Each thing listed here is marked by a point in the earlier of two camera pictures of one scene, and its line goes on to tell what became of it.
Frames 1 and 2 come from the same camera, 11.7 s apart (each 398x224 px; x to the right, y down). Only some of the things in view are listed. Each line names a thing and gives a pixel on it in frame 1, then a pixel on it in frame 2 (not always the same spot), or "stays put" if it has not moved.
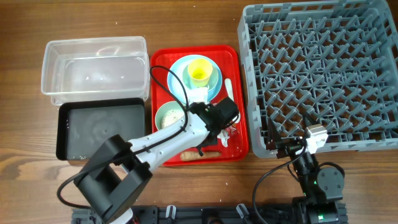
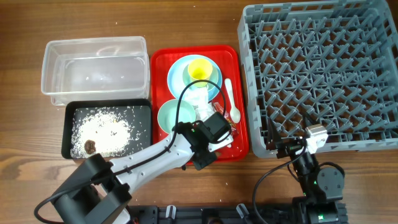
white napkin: [198, 94] stays put
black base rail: [319, 213] stays put
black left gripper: [214, 140] → [209, 158]
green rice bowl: [168, 112] stays put
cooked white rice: [171, 116] → [114, 130]
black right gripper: [274, 142] stays put
